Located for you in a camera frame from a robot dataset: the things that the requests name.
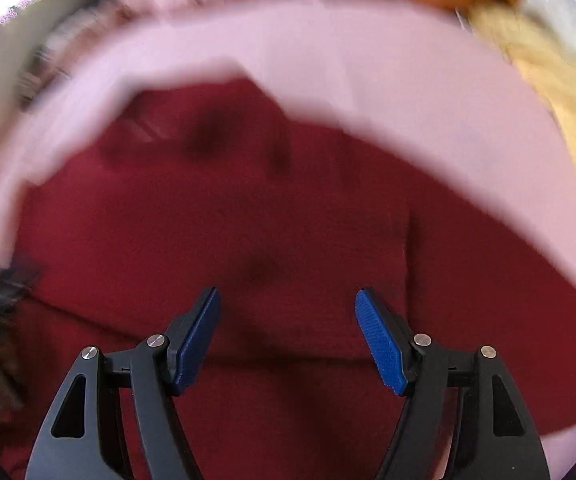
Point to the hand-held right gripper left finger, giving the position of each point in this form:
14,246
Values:
198,340

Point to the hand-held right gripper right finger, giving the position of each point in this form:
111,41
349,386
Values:
380,340

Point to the dark red knit sweater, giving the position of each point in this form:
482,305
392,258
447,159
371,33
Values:
268,210

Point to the yellow cloth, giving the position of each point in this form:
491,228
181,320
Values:
563,90

